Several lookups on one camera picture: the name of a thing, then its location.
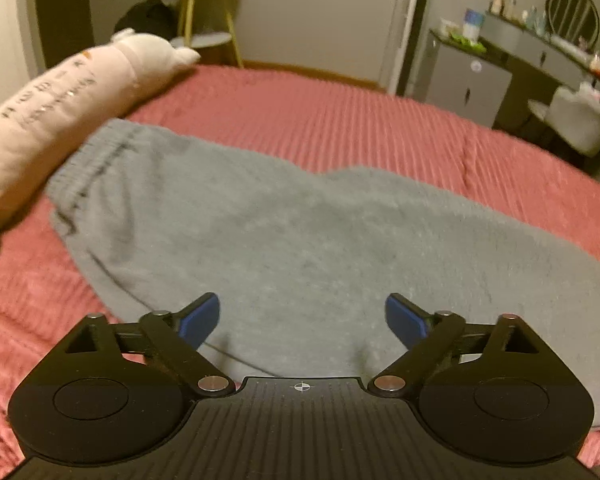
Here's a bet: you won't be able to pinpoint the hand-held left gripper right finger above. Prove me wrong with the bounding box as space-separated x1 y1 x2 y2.
369 292 552 396

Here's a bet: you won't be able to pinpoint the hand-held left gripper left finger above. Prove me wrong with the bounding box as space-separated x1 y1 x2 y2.
55 292 234 396

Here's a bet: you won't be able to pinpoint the grey pants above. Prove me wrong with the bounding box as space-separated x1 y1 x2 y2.
45 117 600 431

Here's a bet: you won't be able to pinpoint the pink ribbed bed blanket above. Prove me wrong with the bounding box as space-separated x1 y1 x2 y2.
0 62 600 480

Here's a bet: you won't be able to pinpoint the grey bedside cabinet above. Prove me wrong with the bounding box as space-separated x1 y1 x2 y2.
424 29 513 128

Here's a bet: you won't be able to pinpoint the cream plush pillow toy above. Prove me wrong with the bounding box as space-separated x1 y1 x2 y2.
0 29 201 281

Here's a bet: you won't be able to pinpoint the white upholstered chair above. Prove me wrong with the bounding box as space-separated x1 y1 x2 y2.
527 82 600 157

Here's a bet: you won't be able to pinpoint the yellow-legged round side table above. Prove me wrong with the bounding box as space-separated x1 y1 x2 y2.
161 0 245 69

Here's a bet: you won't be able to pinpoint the green packet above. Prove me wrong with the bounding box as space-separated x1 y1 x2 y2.
449 34 488 53

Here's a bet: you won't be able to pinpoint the grey dressing desk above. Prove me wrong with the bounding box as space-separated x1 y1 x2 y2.
485 10 600 133

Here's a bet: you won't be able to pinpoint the white blue bottle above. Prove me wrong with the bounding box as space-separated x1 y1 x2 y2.
461 9 486 43

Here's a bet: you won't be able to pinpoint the black bag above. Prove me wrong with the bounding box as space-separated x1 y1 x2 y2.
114 0 179 42

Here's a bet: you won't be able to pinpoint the round desk mirror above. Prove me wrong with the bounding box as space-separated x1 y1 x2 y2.
545 0 600 51

